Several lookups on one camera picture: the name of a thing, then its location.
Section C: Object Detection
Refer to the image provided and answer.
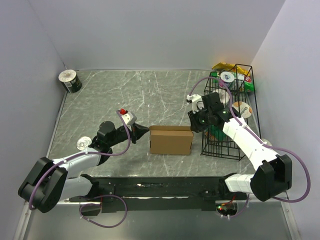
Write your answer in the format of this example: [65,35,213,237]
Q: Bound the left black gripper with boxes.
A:
[108,122,149,147]

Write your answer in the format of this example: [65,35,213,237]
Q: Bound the black wire basket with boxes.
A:
[200,63,262,161]

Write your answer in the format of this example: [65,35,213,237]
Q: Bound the brown cardboard box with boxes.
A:
[149,125,194,155]

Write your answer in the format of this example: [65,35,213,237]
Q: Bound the white yogurt cup on table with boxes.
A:
[263,139,273,147]

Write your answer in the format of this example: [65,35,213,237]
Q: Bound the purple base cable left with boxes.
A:
[79,194,128,228]

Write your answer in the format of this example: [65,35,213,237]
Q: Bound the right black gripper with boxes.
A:
[188,106,212,133]

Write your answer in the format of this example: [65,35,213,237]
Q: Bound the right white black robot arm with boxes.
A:
[186,92,292,202]

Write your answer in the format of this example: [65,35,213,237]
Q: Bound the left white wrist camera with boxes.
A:
[119,108,137,127]

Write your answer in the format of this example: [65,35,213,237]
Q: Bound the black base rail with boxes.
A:
[70,176,247,213]

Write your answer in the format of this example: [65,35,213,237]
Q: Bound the green snack bag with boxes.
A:
[234,73,255,93]

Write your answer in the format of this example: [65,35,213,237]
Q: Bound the tin can brown label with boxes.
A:
[76,136,92,151]

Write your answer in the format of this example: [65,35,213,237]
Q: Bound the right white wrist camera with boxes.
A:
[186,94,204,114]

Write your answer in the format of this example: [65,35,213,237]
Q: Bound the green black chips can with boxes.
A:
[58,69,82,93]

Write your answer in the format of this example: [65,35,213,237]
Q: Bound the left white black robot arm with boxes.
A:
[18,121,150,213]

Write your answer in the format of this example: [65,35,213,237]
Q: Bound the yellow snack bag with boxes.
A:
[211,62,250,76]

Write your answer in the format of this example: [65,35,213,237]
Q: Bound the Chobani yogurt cup in basket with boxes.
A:
[232,101,253,119]

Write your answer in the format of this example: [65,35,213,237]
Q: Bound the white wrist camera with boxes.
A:
[186,94,204,114]
[119,108,137,127]

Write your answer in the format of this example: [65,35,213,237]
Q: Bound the blue white yogurt cup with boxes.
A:
[219,71,235,89]

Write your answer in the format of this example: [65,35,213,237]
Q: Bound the red white package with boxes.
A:
[245,76,252,83]

